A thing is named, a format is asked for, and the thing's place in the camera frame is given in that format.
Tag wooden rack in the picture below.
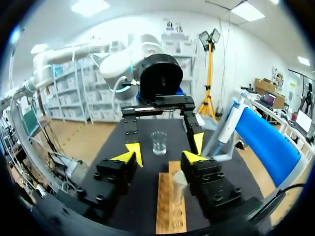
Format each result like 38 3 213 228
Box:
155 160 188 235

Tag clear glass beaker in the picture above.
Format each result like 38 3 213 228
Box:
150 131 168 156

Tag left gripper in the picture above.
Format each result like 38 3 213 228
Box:
121 53 205 169

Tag white cable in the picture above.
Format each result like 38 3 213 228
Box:
111 75 129 102

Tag clear test tube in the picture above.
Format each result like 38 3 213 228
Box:
172 170 188 206

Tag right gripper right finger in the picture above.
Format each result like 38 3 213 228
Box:
181 150 247 225

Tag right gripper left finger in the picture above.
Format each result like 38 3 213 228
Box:
77 150 138 220

